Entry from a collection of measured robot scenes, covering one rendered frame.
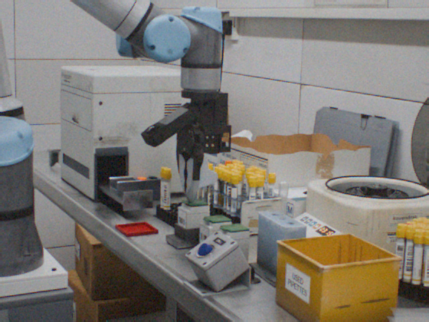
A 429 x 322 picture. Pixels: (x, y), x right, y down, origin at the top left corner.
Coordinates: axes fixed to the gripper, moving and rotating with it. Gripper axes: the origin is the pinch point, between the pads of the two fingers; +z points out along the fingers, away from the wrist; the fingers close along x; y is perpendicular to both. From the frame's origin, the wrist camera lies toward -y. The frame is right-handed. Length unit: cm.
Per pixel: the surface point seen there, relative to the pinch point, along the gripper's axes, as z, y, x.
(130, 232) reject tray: 8.8, -8.1, 8.8
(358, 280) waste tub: 2.1, 4.3, -46.6
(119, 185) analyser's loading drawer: 3.3, -4.0, 26.3
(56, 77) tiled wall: -9, 23, 169
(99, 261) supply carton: 55, 25, 125
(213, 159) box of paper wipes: 6, 37, 59
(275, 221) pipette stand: -0.5, 4.9, -23.5
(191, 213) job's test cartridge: 3.0, 0.0, -2.0
